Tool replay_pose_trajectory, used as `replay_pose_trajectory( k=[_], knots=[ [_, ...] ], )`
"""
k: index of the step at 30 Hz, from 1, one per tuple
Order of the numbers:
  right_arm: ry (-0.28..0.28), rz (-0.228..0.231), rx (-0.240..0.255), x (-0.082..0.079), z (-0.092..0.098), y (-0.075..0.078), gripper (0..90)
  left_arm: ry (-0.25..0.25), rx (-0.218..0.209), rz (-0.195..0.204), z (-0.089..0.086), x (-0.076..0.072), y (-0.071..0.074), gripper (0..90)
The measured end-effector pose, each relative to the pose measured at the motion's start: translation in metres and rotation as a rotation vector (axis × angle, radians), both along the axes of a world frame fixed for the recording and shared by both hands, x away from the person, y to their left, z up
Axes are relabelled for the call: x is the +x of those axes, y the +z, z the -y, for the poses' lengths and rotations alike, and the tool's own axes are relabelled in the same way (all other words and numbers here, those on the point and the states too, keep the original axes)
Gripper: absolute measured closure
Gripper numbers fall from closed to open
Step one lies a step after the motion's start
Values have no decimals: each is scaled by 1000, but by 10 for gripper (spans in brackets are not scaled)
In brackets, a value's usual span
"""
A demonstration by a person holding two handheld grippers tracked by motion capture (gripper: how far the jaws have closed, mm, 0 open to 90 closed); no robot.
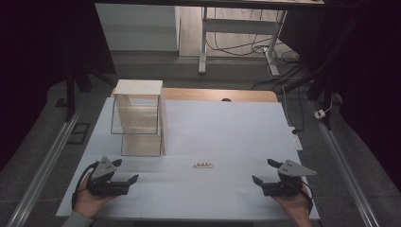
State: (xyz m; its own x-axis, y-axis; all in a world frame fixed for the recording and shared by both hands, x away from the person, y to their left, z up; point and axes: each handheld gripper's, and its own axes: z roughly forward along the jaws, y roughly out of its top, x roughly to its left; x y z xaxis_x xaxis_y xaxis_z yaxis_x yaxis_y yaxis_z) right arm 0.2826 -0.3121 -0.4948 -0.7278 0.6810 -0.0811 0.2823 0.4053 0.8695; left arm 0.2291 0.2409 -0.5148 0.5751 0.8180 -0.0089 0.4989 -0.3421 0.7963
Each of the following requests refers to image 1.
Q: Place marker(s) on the white plug adapter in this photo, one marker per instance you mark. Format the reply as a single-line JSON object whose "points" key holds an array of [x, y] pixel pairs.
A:
{"points": [[320, 114]]}

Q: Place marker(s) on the small black floor plate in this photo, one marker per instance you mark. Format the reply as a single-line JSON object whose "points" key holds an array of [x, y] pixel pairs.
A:
{"points": [[61, 103]]}

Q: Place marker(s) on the black metal stand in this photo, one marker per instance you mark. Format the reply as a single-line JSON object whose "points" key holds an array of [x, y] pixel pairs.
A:
{"points": [[324, 91], [71, 94]]}

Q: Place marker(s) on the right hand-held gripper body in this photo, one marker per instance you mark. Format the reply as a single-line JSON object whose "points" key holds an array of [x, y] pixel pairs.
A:
{"points": [[285, 186]]}

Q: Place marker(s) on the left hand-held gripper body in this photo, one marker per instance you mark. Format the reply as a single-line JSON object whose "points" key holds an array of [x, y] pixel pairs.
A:
{"points": [[104, 186]]}

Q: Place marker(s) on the white power strip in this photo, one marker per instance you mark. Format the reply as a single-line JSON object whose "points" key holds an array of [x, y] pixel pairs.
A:
{"points": [[297, 142]]}

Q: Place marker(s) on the dark table grommet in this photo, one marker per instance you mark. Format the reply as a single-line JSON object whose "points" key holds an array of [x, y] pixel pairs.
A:
{"points": [[226, 100]]}

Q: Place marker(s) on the clear shelf with wooden top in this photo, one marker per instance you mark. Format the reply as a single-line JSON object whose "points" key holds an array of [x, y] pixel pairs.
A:
{"points": [[138, 87]]}

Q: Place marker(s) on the person's left hand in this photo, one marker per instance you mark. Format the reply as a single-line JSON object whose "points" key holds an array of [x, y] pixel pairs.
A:
{"points": [[88, 203]]}

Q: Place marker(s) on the small oblong item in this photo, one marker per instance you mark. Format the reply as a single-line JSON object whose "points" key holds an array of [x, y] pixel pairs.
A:
{"points": [[203, 165]]}

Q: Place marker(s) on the white cabinet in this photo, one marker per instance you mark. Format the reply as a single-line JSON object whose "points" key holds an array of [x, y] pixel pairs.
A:
{"points": [[138, 28]]}

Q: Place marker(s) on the person's right hand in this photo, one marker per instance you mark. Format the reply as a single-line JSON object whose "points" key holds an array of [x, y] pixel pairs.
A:
{"points": [[293, 205]]}

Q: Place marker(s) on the white desk frame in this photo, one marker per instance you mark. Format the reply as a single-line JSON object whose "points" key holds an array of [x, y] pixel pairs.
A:
{"points": [[239, 26]]}

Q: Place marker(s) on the aluminium floor rail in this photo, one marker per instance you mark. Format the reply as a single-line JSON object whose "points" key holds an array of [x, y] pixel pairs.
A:
{"points": [[47, 167], [343, 170]]}

